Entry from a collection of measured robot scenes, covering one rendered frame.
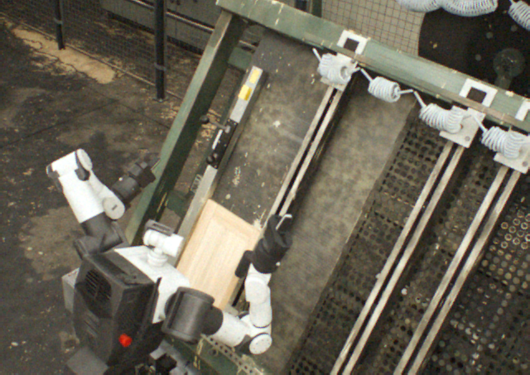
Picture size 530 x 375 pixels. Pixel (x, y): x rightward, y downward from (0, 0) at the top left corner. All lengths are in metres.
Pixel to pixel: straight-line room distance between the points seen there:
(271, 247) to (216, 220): 0.70
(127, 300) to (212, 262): 0.65
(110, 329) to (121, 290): 0.13
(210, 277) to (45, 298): 1.64
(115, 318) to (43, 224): 2.61
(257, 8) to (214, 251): 0.93
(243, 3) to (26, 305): 2.23
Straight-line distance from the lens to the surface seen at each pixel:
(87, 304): 2.08
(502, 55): 2.57
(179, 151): 2.72
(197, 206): 2.59
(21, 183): 4.97
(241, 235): 2.48
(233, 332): 2.09
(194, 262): 2.61
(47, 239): 4.42
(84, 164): 2.26
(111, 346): 2.05
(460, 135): 2.06
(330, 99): 2.30
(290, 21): 2.43
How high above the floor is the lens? 2.74
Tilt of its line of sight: 33 degrees down
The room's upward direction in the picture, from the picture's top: 6 degrees clockwise
